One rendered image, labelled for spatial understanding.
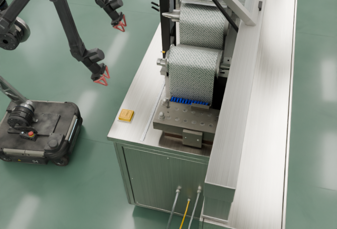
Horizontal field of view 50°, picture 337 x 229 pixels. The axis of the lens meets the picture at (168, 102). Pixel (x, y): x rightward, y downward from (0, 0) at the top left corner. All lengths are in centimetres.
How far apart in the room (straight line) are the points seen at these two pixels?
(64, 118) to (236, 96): 211
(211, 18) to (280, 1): 36
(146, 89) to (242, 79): 110
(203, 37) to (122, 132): 68
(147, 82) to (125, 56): 162
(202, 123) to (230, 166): 90
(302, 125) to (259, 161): 208
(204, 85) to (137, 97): 49
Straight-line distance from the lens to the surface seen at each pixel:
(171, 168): 208
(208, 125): 184
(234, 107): 110
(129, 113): 205
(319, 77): 377
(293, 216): 283
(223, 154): 99
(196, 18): 191
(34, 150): 293
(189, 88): 190
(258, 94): 145
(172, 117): 187
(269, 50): 165
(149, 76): 227
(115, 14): 237
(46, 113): 310
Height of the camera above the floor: 248
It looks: 48 degrees down
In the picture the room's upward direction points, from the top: 3 degrees counter-clockwise
